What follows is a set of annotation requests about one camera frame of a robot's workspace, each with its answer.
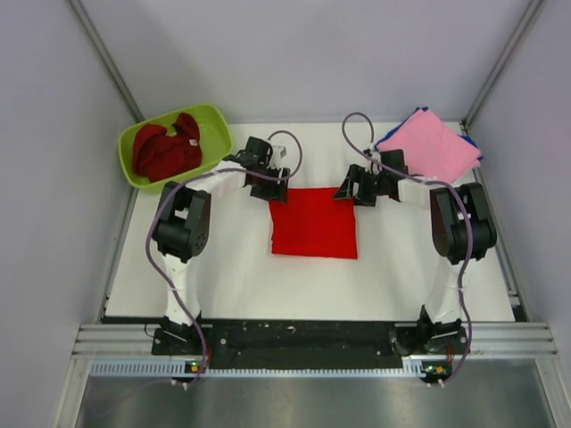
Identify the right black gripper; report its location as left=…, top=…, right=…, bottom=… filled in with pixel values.
left=333, top=165, right=389, bottom=208

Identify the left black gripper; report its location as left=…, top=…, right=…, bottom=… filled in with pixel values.
left=251, top=163, right=289, bottom=205

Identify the bright red t-shirt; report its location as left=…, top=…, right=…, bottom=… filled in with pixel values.
left=269, top=187, right=358, bottom=259

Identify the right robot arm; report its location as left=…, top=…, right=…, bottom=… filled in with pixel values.
left=334, top=149, right=497, bottom=355

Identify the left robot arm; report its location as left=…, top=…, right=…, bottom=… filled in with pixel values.
left=145, top=136, right=297, bottom=354

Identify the green plastic basin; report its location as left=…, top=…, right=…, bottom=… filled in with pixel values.
left=118, top=104, right=234, bottom=193

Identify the pink folded t-shirt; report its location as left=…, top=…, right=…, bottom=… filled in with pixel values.
left=375, top=108, right=482, bottom=183

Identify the dark red t-shirt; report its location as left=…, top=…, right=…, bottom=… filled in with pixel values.
left=132, top=112, right=203, bottom=183

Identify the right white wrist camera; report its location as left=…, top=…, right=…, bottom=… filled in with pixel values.
left=363, top=146, right=382, bottom=175

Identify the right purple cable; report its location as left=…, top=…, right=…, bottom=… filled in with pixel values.
left=341, top=111, right=475, bottom=387

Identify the purple cable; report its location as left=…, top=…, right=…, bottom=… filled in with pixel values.
left=341, top=111, right=475, bottom=387
left=145, top=129, right=304, bottom=390

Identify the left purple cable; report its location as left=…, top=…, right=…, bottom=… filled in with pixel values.
left=145, top=129, right=304, bottom=390

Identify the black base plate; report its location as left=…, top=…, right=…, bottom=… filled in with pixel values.
left=94, top=318, right=524, bottom=373

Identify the aluminium frame rail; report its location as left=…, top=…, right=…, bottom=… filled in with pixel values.
left=71, top=323, right=559, bottom=359

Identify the grey slotted cable duct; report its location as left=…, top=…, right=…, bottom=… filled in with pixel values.
left=90, top=359, right=444, bottom=379

